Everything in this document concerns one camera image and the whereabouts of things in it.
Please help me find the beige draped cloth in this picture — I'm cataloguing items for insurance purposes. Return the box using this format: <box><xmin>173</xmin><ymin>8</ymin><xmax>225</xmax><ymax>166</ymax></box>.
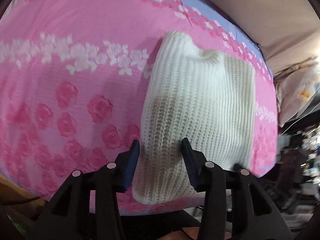
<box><xmin>172</xmin><ymin>0</ymin><xmax>320</xmax><ymax>75</ymax></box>

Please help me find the pale floral quilt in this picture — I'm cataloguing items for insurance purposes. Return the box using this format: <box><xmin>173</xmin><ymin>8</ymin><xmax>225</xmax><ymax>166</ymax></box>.
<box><xmin>274</xmin><ymin>57</ymin><xmax>320</xmax><ymax>128</ymax></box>

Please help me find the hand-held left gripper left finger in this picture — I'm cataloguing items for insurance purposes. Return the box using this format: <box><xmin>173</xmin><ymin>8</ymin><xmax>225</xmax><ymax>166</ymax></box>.
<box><xmin>37</xmin><ymin>139</ymin><xmax>141</xmax><ymax>240</ymax></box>

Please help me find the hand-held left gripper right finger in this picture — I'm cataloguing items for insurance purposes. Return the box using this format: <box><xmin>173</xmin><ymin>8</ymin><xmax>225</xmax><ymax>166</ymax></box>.
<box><xmin>181</xmin><ymin>137</ymin><xmax>293</xmax><ymax>240</ymax></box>

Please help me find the pink floral bed sheet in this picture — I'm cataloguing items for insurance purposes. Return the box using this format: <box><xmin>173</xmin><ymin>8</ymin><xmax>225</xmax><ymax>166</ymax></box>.
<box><xmin>0</xmin><ymin>0</ymin><xmax>280</xmax><ymax>217</ymax></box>

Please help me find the white red black knit sweater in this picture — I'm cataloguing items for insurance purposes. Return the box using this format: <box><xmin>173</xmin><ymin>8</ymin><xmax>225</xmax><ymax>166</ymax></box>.
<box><xmin>132</xmin><ymin>30</ymin><xmax>258</xmax><ymax>204</ymax></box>

